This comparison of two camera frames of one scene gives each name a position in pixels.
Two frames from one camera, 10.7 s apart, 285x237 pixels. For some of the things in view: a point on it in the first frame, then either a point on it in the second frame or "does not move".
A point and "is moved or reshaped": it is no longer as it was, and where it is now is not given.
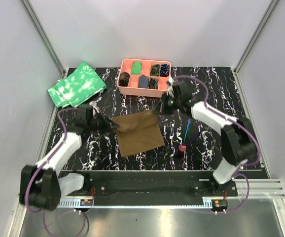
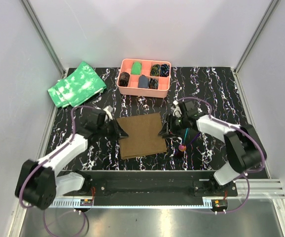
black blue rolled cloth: x=164 y=70 does not move
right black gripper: x=162 y=104 -> x=166 y=133
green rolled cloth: x=136 y=68 does not move
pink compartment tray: x=144 y=77 does not move
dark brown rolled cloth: x=124 y=79 does not move
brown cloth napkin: x=138 y=132 is moved or reshaped
